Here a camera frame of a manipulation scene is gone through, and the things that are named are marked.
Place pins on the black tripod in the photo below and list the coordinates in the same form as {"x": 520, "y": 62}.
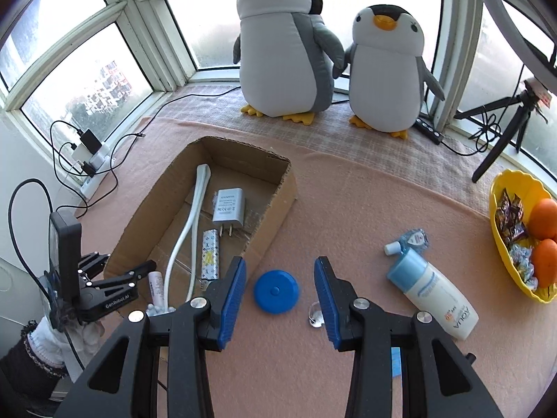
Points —
{"x": 527, "y": 100}

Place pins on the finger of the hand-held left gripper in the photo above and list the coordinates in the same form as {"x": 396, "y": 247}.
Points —
{"x": 93, "y": 261}
{"x": 130, "y": 275}

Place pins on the yellow plastic bowl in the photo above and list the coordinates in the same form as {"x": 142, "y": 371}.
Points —
{"x": 518, "y": 183}

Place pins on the brown cardboard box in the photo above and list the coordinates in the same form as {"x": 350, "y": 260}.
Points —
{"x": 248, "y": 170}

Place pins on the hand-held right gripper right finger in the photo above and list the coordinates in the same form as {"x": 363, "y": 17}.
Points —
{"x": 326, "y": 300}

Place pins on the white power adapter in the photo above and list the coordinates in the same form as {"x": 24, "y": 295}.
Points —
{"x": 80, "y": 152}

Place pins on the clear plastic packet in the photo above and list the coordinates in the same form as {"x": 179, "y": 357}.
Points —
{"x": 415, "y": 239}

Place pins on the white sunscreen bottle blue cap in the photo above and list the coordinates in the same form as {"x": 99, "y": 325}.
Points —
{"x": 435, "y": 296}

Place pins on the blue round tape measure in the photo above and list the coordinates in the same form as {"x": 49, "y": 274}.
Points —
{"x": 276, "y": 291}

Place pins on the large penguin plush toy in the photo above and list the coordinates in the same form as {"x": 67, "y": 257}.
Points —
{"x": 278, "y": 61}

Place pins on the white window frame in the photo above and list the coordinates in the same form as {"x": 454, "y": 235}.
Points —
{"x": 152, "y": 30}

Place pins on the checkered cloth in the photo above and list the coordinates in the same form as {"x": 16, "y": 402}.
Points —
{"x": 330, "y": 139}

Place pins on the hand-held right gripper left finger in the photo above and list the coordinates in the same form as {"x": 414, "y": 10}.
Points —
{"x": 230, "y": 300}

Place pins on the blue phone stand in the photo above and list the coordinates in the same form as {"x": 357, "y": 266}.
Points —
{"x": 396, "y": 361}

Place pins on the black power adapter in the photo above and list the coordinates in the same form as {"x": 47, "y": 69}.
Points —
{"x": 89, "y": 139}

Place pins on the small penguin plush toy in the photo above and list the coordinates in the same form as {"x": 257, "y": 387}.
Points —
{"x": 383, "y": 87}

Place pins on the person's left hand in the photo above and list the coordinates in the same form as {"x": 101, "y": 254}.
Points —
{"x": 89, "y": 335}

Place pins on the white wall charger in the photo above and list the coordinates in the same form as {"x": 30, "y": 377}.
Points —
{"x": 228, "y": 207}

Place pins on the pile of brown wrapped chocolates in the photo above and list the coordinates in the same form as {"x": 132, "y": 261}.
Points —
{"x": 511, "y": 217}

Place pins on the orange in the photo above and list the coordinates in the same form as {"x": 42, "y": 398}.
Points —
{"x": 544, "y": 220}
{"x": 546, "y": 263}

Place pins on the small black plug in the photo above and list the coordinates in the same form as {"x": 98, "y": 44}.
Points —
{"x": 87, "y": 168}

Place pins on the small pink white bottle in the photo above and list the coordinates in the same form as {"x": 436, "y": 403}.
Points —
{"x": 156, "y": 289}

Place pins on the white power strip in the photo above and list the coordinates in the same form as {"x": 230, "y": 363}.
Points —
{"x": 98, "y": 161}

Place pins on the pink blanket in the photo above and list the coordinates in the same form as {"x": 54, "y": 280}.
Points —
{"x": 370, "y": 191}

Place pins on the power strip with chargers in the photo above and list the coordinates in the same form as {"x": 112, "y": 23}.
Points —
{"x": 140, "y": 133}

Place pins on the person's left forearm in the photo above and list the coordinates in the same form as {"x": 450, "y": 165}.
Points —
{"x": 17, "y": 365}

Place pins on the patterned white lighter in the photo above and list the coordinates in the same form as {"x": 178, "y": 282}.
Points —
{"x": 211, "y": 254}

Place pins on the pile of blue white candies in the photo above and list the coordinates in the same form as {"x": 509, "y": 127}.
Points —
{"x": 522, "y": 261}

